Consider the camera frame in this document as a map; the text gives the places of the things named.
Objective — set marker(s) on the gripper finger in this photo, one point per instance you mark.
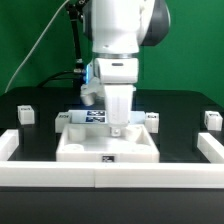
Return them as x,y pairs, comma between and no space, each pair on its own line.
115,131

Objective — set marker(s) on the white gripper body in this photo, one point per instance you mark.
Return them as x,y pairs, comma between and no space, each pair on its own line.
118,104

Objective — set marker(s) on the white square tabletop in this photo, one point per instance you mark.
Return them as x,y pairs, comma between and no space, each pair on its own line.
94,143

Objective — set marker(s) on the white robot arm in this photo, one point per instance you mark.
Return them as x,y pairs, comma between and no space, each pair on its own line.
117,29

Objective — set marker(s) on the blue marker sheet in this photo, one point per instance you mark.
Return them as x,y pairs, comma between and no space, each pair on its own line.
99,116

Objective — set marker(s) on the white U-shaped obstacle fence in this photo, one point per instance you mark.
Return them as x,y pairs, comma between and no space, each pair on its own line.
103,175

